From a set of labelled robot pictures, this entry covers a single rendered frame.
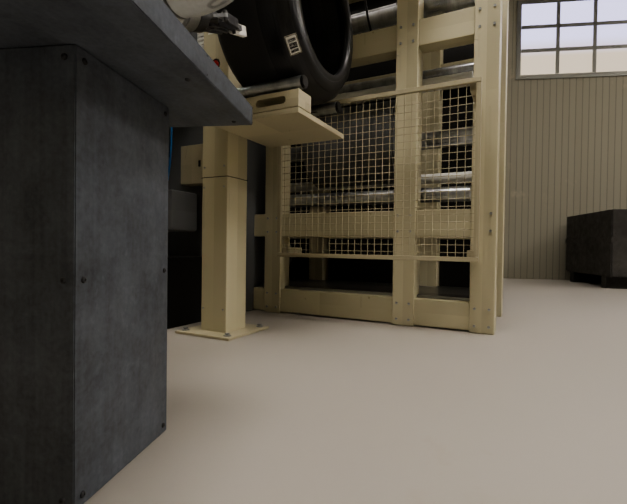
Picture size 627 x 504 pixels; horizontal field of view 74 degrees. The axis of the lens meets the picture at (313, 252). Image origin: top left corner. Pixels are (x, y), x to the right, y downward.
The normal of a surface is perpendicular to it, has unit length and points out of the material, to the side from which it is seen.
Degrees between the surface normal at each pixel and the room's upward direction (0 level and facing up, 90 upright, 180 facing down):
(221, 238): 90
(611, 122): 90
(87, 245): 90
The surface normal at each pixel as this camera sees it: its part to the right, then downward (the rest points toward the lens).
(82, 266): 0.99, 0.01
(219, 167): -0.46, 0.00
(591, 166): -0.14, 0.01
